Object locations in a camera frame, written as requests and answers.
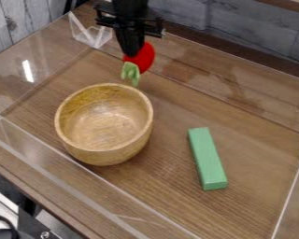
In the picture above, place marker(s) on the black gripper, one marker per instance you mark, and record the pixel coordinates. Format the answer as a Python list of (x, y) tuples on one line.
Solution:
[(122, 14)]

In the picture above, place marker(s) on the red plush strawberry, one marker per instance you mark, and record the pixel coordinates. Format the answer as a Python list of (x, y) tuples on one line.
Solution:
[(137, 64)]

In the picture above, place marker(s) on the wooden bowl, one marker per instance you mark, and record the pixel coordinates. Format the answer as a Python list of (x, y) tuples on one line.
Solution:
[(104, 122)]

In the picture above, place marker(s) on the clear acrylic tray walls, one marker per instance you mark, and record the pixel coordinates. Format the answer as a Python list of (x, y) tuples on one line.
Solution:
[(149, 198)]

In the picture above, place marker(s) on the green rectangular block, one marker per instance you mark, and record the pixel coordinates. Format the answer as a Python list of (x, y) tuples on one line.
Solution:
[(208, 163)]

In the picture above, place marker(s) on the black metal bracket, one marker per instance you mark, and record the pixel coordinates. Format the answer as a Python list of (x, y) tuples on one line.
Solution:
[(30, 225)]

